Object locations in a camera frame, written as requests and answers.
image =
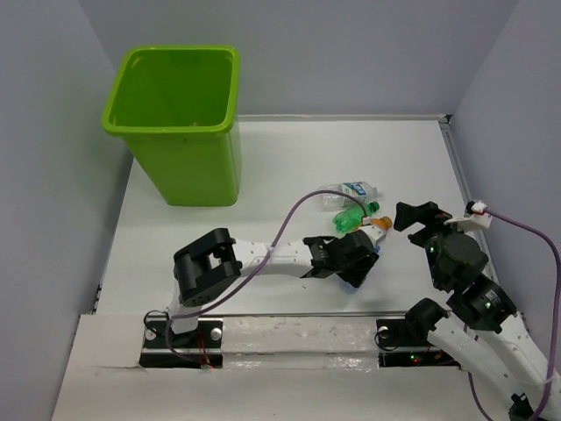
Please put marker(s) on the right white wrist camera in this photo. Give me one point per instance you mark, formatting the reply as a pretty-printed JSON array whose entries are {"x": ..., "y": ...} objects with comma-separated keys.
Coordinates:
[{"x": 476, "y": 218}]

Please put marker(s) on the green plastic bin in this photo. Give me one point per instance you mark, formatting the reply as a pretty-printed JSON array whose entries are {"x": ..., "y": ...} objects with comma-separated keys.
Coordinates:
[{"x": 157, "y": 92}]

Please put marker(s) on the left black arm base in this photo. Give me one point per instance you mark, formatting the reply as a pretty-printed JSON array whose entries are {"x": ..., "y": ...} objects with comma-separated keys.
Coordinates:
[{"x": 199, "y": 349}]

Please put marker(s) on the green plastic bottle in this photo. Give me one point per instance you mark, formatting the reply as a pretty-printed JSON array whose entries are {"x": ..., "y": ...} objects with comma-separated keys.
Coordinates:
[{"x": 351, "y": 218}]

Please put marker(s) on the clear bottle green blue label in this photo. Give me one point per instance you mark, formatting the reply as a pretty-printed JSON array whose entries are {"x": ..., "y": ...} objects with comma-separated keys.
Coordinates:
[{"x": 339, "y": 196}]

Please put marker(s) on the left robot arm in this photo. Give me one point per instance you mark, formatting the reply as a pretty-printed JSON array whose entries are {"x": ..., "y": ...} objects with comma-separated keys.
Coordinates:
[{"x": 205, "y": 269}]

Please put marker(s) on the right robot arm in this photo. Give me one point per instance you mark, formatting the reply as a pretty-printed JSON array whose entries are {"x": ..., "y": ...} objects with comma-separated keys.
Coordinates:
[{"x": 479, "y": 327}]

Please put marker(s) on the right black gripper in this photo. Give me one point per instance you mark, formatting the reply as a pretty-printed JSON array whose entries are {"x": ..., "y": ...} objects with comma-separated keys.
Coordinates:
[{"x": 406, "y": 214}]

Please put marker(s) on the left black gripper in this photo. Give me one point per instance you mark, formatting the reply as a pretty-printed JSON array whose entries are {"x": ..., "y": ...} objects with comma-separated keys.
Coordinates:
[{"x": 357, "y": 275}]

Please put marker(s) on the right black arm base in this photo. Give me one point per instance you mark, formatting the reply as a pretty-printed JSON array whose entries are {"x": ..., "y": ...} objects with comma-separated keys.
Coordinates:
[{"x": 403, "y": 342}]

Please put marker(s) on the blue water bottle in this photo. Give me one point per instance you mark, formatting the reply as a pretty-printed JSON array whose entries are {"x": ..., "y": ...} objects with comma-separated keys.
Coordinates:
[{"x": 348, "y": 287}]

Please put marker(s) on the small orange bottle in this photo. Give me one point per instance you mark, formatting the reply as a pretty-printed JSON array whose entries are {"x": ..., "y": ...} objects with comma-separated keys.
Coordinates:
[{"x": 384, "y": 223}]

